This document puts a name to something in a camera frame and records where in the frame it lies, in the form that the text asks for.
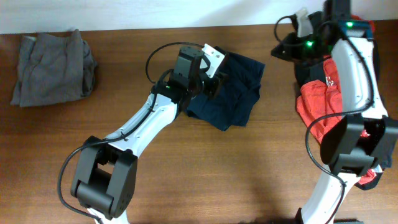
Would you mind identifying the red t-shirt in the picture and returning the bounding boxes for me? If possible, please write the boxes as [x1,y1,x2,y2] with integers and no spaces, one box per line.
[295,14,383,185]

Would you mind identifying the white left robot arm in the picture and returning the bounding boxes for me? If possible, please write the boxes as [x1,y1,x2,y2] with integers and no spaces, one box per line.
[70,44,228,223]

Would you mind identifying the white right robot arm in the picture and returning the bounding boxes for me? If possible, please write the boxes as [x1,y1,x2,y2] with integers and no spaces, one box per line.
[271,1,397,223]

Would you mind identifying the black garment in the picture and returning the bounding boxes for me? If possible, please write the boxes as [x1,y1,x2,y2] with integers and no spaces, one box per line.
[294,11,398,191]

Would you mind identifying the navy blue shorts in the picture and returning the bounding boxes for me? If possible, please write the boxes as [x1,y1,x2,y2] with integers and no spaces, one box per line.
[185,52,266,131]

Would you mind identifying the folded grey shorts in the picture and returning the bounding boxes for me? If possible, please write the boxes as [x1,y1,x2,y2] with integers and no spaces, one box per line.
[10,29,98,108]

